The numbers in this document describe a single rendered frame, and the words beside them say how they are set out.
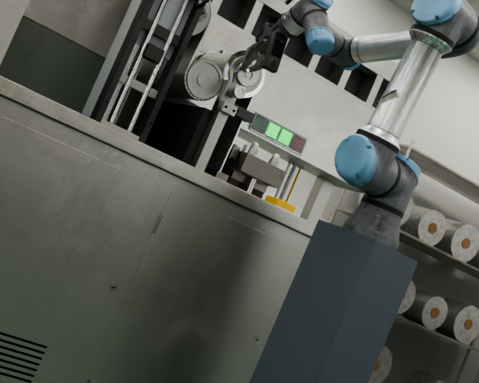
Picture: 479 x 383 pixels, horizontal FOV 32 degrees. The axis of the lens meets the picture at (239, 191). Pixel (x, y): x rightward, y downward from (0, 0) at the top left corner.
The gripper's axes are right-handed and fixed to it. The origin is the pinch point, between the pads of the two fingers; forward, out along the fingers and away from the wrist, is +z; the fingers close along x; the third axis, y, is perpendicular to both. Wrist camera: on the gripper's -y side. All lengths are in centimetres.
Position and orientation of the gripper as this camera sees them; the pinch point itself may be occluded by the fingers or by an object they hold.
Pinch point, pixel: (246, 69)
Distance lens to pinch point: 260.2
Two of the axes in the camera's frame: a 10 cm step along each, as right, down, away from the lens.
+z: -6.2, 4.7, 6.3
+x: -7.9, -3.7, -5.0
